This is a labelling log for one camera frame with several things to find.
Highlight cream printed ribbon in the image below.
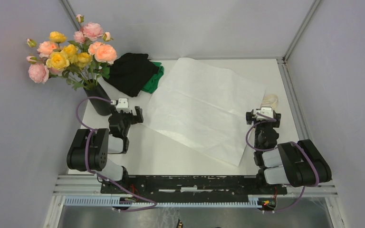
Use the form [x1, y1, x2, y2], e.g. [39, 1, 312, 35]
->
[261, 94, 279, 110]

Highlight white paper bouquet wrap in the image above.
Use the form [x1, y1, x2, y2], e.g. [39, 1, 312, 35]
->
[144, 57, 266, 166]

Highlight peach rose stem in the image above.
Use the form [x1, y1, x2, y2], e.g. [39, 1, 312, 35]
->
[26, 38, 58, 58]
[87, 31, 118, 79]

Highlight yellow rose stem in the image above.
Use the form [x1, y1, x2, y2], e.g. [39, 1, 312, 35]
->
[44, 31, 93, 90]

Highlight pink rose stem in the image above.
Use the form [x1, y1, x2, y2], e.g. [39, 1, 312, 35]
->
[74, 22, 105, 44]

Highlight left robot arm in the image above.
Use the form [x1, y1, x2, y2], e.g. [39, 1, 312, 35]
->
[67, 106, 144, 194]

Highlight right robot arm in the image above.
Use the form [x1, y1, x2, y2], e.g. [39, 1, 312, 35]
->
[246, 107, 332, 194]

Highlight black cylindrical vase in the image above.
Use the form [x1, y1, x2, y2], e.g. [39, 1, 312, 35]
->
[83, 80, 113, 116]

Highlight pink roses in vase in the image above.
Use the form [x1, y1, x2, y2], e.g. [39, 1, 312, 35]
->
[26, 56, 65, 84]

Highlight green cloth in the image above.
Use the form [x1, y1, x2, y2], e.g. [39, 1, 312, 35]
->
[141, 62, 164, 94]

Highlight black cloth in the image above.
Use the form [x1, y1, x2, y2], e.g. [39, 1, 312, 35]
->
[104, 53, 160, 97]

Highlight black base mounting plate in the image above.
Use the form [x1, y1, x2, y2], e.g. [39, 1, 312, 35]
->
[119, 175, 287, 203]

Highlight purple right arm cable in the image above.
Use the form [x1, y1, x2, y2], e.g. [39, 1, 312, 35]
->
[245, 112, 320, 214]

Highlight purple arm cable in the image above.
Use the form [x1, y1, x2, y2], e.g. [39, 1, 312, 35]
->
[245, 112, 320, 214]
[75, 96, 159, 213]

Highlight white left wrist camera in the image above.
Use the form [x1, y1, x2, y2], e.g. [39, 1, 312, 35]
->
[110, 98, 132, 113]

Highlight white slotted cable duct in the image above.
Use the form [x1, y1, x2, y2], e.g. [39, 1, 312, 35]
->
[63, 196, 263, 209]

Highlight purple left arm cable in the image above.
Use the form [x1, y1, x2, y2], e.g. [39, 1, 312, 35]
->
[75, 96, 159, 213]

